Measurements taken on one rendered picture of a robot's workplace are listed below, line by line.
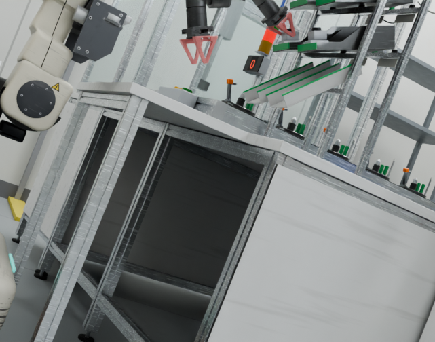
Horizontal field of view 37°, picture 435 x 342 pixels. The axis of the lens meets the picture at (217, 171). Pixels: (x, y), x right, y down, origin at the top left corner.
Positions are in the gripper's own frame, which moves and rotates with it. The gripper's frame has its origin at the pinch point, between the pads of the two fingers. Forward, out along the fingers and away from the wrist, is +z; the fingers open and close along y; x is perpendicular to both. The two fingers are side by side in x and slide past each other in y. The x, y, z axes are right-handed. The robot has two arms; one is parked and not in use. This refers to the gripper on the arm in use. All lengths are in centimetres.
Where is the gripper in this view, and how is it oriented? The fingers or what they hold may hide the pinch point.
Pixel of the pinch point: (289, 34)
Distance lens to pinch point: 226.9
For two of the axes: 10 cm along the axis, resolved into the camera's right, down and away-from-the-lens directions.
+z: 6.3, 7.0, 3.3
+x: -6.9, 7.0, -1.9
